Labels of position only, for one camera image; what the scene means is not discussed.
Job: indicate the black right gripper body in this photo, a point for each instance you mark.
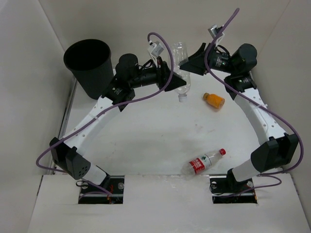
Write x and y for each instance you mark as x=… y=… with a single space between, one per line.
x=212 y=56

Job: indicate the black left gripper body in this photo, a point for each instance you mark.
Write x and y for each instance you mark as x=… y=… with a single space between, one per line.
x=161 y=75

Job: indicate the clear label-free plastic bottle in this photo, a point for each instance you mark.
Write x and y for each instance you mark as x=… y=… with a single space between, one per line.
x=180 y=56

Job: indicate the orange juice bottle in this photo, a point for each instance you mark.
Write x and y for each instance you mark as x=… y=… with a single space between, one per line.
x=214 y=100

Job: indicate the red cap clear bottle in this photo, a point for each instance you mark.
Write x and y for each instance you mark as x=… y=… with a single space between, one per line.
x=202 y=162

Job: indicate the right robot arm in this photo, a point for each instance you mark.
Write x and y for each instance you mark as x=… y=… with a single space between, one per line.
x=276 y=146

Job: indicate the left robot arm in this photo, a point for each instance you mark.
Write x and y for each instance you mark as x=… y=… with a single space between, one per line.
x=68 y=152

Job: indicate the black plastic bin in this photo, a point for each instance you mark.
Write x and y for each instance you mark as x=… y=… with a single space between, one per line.
x=90 y=62

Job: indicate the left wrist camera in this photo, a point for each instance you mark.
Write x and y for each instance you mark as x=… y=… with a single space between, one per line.
x=155 y=49

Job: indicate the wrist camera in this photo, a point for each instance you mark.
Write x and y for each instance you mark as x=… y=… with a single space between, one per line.
x=214 y=30
x=155 y=49

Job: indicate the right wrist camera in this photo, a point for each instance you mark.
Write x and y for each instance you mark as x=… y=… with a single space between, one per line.
x=214 y=30

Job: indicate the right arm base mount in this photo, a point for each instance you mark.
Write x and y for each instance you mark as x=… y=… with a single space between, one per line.
x=240 y=193

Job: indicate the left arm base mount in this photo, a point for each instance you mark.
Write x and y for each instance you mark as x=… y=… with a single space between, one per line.
x=90 y=194

